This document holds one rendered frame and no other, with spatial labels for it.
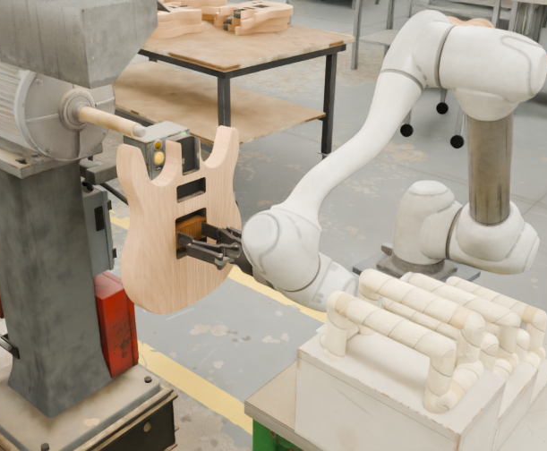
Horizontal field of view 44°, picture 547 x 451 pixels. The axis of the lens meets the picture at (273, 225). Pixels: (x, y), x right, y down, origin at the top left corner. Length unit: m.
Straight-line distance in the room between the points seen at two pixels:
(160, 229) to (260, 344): 1.47
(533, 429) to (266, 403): 0.45
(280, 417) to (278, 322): 1.83
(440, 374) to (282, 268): 0.38
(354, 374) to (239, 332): 1.95
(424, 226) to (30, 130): 1.05
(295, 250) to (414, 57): 0.53
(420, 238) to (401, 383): 0.98
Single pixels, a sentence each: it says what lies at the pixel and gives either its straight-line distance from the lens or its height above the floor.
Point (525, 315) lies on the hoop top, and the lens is 1.31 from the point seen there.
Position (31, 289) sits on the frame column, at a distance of 1.94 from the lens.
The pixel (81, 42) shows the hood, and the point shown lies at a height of 1.47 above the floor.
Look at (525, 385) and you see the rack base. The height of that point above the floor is 1.02.
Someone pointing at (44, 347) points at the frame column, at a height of 0.54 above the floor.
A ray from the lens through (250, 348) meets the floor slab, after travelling 2.84.
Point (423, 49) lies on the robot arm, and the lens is 1.48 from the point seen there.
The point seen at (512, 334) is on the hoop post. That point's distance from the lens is 1.14.
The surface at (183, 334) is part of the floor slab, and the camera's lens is 2.93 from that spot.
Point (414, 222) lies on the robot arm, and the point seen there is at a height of 0.89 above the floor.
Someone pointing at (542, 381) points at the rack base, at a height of 0.94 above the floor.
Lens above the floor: 1.74
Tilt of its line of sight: 27 degrees down
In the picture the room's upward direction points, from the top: 1 degrees clockwise
